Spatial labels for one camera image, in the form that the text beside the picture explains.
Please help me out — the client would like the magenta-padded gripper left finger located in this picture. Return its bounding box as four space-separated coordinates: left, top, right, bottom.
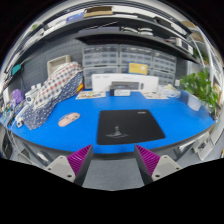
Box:
44 143 95 188

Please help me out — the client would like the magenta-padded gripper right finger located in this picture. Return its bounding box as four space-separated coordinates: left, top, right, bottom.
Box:
133 143 184 186

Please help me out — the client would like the pink transparent computer mouse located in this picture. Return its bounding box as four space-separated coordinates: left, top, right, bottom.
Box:
57 112 81 128

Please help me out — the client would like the black mouse pad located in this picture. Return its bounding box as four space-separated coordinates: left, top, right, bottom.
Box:
96 109 167 146

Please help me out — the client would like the navy polka dot cloth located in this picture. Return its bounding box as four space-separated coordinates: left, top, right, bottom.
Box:
22 71 84 131

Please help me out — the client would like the colourful sticker sheet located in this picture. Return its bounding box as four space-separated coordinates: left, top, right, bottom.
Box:
141 91 170 101
75 90 107 101

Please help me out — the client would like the clear plastic box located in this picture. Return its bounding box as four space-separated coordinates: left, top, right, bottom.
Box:
159 83 182 99

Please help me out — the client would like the small dark product box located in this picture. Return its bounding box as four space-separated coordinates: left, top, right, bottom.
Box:
109 84 132 97

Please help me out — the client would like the red blue checkered cloth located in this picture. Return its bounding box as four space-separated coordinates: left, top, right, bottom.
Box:
33 61 84 111

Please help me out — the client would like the white small device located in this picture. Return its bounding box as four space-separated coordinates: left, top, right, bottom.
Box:
24 84 43 104

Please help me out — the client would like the long white keyboard box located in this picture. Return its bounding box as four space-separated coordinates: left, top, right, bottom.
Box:
91 73 160 93

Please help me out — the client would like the large-drawer grey cabinet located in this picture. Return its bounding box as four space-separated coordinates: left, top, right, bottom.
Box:
83 65 120 89
118 64 153 76
149 69 177 86

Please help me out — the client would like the purple figurine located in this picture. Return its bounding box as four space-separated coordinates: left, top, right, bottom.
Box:
9 88 25 106

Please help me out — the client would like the potted green plant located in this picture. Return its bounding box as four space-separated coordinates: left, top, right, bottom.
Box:
179 68 219 113

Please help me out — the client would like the yellow card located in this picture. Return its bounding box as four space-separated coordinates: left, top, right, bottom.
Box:
128 62 149 76

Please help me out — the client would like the white woven basket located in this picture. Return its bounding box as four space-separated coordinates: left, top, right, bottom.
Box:
46 54 72 77

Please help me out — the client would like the small-drawer grey cabinet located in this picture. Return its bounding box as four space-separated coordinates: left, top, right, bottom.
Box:
152 49 178 74
82 44 120 68
118 44 154 67

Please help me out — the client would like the teal tool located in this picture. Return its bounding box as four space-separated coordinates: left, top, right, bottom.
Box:
11 63 23 76

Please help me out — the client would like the grey wall shelf unit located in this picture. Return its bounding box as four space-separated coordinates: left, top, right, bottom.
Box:
19 4 208 64

